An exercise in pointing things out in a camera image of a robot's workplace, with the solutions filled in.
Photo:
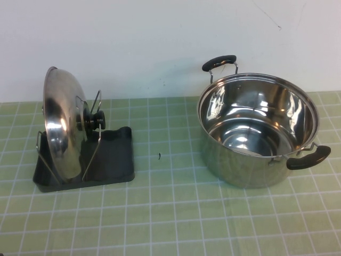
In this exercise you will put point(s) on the small black debris piece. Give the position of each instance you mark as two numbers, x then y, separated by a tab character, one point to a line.
159	156

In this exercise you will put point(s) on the stainless steel pot lid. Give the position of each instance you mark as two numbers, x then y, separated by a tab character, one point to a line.
61	128

